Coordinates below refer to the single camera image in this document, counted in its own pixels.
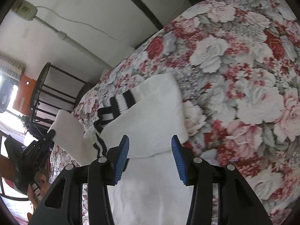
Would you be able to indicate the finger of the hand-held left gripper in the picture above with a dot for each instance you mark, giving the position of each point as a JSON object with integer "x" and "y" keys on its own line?
{"x": 50, "y": 135}

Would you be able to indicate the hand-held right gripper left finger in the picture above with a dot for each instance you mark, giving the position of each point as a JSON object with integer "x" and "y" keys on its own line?
{"x": 122, "y": 161}

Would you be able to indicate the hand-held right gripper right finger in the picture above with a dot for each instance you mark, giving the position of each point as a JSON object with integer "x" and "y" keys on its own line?
{"x": 179, "y": 164}

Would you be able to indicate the white sock with black stripes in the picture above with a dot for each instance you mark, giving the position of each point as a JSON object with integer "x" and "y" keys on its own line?
{"x": 152, "y": 121}
{"x": 68, "y": 131}

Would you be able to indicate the person's left hand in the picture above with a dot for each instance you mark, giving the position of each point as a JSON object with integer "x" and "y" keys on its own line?
{"x": 35, "y": 192}

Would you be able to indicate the wooden chair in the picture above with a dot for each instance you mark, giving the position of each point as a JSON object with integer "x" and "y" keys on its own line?
{"x": 7, "y": 168}

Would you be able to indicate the black metal rack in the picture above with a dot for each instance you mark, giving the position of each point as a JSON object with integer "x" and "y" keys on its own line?
{"x": 46, "y": 84}

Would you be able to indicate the white louvred vent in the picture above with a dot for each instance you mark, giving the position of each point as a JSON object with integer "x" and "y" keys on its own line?
{"x": 11, "y": 66}

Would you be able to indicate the floral blanket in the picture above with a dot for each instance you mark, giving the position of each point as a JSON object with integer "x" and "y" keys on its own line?
{"x": 234, "y": 75}

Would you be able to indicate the dark ceiling beam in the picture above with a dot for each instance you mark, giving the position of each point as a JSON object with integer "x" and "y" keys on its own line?
{"x": 138, "y": 3}

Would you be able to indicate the white wall pipe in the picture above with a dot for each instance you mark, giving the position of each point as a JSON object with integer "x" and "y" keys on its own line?
{"x": 79, "y": 46}

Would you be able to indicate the beige wall device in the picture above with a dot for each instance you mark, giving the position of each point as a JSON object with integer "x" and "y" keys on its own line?
{"x": 23, "y": 9}

